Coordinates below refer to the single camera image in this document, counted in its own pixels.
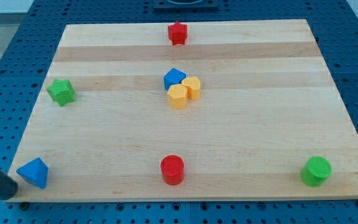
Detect wooden board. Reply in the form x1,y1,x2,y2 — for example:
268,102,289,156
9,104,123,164
9,19,358,202

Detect blue cube block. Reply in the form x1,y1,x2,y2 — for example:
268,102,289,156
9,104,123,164
163,68,186,90

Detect red star block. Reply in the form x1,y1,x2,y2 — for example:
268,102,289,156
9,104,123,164
168,21,188,45

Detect yellow heart block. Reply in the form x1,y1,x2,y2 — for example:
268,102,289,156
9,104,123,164
181,76,201,101

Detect blue triangle block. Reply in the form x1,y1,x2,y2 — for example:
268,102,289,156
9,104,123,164
16,157,48,189

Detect green cylinder block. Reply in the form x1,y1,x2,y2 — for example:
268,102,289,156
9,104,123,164
300,156,333,187

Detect red cylinder block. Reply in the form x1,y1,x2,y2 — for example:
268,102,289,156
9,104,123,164
160,155,185,185

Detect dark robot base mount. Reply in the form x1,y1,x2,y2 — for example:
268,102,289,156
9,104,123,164
152,0,219,11

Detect green star block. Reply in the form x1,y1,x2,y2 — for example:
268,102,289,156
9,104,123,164
47,79,75,106

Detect yellow pentagon block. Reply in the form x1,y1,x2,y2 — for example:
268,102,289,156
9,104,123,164
167,84,188,110

